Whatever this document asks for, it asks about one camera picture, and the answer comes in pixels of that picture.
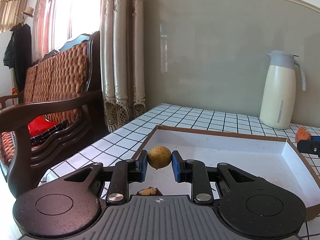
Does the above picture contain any dark brown fruit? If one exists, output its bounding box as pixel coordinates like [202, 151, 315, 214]
[137, 187, 163, 196]

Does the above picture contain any beige lace curtain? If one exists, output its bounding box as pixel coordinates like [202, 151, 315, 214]
[100, 0, 146, 132]

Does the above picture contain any white tray brown rim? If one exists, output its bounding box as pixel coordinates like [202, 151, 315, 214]
[120, 126, 319, 220]

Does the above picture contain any cream thermos jug grey lid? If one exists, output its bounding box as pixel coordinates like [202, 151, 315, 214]
[259, 50, 306, 129]

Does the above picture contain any orange tangerine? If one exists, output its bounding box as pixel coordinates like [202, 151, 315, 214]
[295, 127, 311, 143]

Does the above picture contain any dark hanging coat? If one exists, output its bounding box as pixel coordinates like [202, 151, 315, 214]
[3, 23, 31, 92]

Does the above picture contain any wooden sofa woven back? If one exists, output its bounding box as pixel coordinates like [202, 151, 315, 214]
[1, 31, 108, 197]

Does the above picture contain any straw hat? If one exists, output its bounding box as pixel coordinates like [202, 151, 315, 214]
[22, 7, 34, 18]

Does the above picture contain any checkered white tablecloth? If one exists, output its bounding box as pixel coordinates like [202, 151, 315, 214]
[37, 102, 320, 239]

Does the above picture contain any red cushion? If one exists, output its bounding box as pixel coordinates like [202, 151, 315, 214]
[28, 116, 58, 137]

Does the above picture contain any yellow-brown longan fruit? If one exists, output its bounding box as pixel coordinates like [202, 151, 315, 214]
[148, 146, 172, 170]

